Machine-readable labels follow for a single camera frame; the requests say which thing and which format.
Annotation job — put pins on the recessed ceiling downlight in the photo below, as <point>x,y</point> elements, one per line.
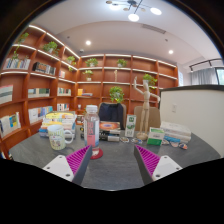
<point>170,52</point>
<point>88,42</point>

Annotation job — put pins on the wooden bookshelf unit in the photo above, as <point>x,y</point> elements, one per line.
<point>33,80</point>

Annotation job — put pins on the stack of colourful books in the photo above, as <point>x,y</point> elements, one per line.
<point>58,120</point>

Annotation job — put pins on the yellow striped cartoon mug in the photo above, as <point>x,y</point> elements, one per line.
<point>57,138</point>

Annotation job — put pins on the wooden artist mannequin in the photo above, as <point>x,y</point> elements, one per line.
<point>145,106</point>

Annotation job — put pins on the small green white box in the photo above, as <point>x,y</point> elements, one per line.
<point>155,137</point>

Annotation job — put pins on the chair with dark jacket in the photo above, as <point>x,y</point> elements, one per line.
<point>111,111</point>

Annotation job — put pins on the stack of white boxes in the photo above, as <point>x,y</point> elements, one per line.
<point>176,130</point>

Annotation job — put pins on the clear plastic water bottle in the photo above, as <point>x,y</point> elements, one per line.
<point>91,128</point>

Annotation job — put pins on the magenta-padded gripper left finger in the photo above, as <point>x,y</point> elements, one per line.
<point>58,166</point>

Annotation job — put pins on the grey curtain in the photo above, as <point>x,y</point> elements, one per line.
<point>204,76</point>

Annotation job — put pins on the branched ceiling lamp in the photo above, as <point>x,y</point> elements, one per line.
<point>133,16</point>

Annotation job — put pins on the window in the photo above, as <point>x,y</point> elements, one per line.
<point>220,76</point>

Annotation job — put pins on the black ceiling track rail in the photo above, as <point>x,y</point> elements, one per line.
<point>205,63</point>

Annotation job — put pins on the white counter with dark top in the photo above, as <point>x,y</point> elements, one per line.
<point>196,120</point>

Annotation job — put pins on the ceiling air vent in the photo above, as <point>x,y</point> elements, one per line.
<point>153,29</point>

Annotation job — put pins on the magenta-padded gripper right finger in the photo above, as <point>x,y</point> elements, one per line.
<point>166,166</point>

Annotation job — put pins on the stack of dark books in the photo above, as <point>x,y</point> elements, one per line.
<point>110,128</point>

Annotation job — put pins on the white wall socket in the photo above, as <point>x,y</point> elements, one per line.
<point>173,108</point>

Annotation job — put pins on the tan upholstered chair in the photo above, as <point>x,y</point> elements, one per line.
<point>155,118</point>

